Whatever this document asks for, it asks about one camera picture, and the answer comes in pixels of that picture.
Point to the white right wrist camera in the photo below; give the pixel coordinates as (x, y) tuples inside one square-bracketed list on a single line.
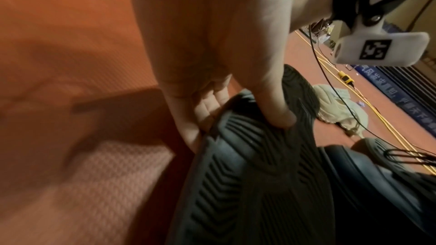
[(378, 49)]

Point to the pastel iridescent sneaker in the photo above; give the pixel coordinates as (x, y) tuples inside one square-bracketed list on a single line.
[(340, 109)]

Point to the black ribbed-sole sneaker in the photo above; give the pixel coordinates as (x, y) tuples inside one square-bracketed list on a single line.
[(374, 184), (259, 179)]

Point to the person's left hand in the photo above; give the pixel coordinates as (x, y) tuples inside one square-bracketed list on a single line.
[(211, 28)]

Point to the person's right hand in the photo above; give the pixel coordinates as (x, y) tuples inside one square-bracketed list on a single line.
[(310, 4)]

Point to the blue lettered barrier board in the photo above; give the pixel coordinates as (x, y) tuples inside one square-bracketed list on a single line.
[(402, 98)]

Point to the yellow black power plug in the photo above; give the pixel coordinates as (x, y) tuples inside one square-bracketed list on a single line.
[(346, 77)]

